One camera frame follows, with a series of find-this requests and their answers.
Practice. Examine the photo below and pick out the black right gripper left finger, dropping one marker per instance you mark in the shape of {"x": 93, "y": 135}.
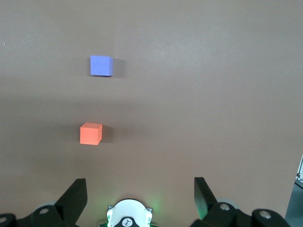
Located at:
{"x": 68, "y": 201}

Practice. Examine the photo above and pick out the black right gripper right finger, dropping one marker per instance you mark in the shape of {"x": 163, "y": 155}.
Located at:
{"x": 206, "y": 201}

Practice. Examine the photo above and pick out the orange foam block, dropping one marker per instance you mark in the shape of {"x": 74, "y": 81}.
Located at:
{"x": 90, "y": 134}

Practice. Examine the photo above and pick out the purple foam block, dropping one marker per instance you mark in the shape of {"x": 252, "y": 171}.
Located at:
{"x": 100, "y": 66}

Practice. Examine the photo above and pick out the brown table cover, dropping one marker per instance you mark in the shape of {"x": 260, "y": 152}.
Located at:
{"x": 189, "y": 94}

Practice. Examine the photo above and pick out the aluminium frame profile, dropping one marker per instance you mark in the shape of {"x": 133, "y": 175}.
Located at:
{"x": 300, "y": 172}

